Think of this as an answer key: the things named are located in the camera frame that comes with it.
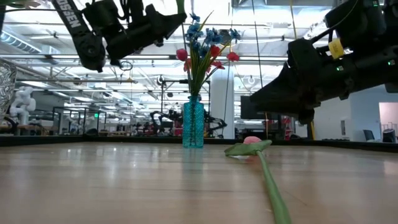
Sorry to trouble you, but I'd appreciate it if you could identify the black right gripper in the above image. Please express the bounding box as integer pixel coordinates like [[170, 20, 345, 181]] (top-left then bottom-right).
[[249, 38, 356, 124]]

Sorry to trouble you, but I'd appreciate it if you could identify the white building column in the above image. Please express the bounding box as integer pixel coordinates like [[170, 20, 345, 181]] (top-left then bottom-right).
[[210, 67, 236, 139]]

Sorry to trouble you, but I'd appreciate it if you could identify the black computer case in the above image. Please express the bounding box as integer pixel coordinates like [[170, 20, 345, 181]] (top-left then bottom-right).
[[240, 95, 269, 121]]

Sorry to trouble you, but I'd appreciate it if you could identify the black metal table frame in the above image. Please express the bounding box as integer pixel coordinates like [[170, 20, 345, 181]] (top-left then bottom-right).
[[0, 134, 398, 154]]

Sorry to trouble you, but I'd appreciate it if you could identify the red artificial flower bunch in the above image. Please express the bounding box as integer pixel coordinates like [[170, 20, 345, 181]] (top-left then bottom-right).
[[183, 44, 241, 94]]

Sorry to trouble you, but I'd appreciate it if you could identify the blue artificial flower bunch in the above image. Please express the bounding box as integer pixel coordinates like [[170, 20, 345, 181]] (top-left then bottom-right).
[[185, 11, 243, 97]]

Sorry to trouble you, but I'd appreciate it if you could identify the yellow cable tag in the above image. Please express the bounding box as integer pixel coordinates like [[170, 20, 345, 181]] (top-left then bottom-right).
[[328, 37, 345, 60]]

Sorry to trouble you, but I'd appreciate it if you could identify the long black cable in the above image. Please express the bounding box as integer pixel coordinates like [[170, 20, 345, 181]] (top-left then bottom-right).
[[251, 0, 264, 90]]

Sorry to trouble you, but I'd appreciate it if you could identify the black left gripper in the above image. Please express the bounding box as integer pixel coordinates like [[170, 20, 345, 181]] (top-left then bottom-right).
[[104, 3, 188, 62]]

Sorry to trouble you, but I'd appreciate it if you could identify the teal glass vase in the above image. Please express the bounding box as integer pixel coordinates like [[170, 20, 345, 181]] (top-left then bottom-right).
[[182, 95, 205, 149]]

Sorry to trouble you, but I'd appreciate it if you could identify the pink artificial tulip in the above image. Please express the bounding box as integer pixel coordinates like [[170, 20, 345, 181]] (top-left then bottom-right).
[[223, 136, 293, 224]]

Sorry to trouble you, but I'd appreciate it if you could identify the white humanoid robot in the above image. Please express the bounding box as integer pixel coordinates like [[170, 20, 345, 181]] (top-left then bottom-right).
[[9, 86, 37, 126]]

